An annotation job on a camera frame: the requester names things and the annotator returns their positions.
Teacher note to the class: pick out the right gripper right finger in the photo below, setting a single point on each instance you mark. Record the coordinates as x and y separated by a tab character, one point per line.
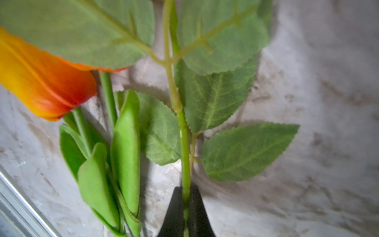
198	223

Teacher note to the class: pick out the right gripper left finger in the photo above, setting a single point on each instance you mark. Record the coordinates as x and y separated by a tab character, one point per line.
173	224

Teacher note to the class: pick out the white rose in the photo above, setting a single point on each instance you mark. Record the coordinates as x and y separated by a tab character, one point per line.
211	53

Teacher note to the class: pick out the orange tulip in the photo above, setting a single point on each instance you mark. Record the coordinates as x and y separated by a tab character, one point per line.
51	88
107	175

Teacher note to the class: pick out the aluminium front rail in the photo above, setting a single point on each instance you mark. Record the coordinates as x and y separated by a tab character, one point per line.
19	216

